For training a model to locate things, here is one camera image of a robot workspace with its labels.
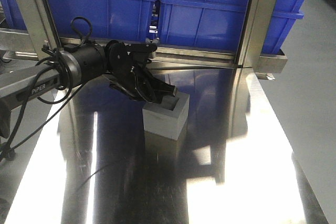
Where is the steel rack left post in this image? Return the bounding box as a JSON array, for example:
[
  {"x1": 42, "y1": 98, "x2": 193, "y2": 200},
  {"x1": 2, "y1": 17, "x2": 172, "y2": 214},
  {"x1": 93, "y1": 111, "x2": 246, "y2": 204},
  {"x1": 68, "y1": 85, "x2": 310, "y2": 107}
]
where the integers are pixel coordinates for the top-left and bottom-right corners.
[{"x1": 16, "y1": 0, "x2": 61, "y2": 55}]

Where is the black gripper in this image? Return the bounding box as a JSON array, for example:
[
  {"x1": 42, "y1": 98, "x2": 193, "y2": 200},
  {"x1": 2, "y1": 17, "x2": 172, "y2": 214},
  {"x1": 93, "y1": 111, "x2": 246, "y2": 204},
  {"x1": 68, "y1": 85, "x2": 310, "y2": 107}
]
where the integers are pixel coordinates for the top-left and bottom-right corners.
[{"x1": 104, "y1": 40, "x2": 177, "y2": 103}]

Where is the gray foam base block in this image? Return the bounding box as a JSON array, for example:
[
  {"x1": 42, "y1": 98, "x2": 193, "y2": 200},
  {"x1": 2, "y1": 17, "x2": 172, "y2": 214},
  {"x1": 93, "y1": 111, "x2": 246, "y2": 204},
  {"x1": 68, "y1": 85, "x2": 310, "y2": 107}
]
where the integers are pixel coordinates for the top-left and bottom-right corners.
[{"x1": 142, "y1": 92, "x2": 190, "y2": 141}]

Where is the steel rack upright post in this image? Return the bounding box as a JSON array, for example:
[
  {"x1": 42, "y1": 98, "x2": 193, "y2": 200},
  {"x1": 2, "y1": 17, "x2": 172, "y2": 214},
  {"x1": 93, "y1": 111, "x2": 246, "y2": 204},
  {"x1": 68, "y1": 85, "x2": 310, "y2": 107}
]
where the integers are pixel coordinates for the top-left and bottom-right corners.
[{"x1": 235, "y1": 0, "x2": 277, "y2": 69}]

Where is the large blue crate left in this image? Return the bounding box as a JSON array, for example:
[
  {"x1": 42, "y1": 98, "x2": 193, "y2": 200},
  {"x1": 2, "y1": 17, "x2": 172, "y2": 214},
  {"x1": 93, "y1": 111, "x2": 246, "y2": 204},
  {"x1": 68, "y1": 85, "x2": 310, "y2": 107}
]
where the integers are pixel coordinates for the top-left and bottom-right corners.
[{"x1": 0, "y1": 0, "x2": 158, "y2": 44}]

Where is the large blue crate right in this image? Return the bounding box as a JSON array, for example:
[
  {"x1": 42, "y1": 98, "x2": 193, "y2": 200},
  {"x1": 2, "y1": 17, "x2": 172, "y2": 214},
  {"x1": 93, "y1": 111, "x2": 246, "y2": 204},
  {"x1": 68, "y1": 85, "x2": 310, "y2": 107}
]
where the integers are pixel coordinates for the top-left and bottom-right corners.
[{"x1": 158, "y1": 0, "x2": 304, "y2": 54}]

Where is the robot arm black silver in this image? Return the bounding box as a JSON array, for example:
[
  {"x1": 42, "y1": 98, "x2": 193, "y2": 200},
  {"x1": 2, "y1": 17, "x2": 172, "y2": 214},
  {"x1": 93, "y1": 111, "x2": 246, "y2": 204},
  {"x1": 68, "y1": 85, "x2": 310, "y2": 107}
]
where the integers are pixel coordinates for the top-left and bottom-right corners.
[{"x1": 1, "y1": 40, "x2": 177, "y2": 138}]

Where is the steel rack shelf tray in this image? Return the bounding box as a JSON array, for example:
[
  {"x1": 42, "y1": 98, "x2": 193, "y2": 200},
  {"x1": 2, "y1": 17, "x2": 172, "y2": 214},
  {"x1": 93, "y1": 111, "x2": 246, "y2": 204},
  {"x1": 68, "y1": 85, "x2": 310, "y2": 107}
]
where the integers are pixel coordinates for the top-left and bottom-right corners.
[{"x1": 1, "y1": 28, "x2": 288, "y2": 73}]

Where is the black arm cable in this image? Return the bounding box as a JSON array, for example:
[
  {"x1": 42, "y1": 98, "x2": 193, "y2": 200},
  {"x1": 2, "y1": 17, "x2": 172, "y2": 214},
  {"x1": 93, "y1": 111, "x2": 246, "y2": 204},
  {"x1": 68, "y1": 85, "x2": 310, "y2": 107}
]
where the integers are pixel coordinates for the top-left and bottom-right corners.
[{"x1": 0, "y1": 16, "x2": 92, "y2": 162}]

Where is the large blue crate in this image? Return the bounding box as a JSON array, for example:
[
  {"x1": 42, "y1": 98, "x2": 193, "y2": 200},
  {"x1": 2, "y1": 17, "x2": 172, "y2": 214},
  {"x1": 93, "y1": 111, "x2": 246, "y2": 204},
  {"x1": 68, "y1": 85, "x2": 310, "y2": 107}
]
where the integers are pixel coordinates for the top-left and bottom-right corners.
[
  {"x1": 0, "y1": 0, "x2": 158, "y2": 44},
  {"x1": 158, "y1": 0, "x2": 304, "y2": 54}
]

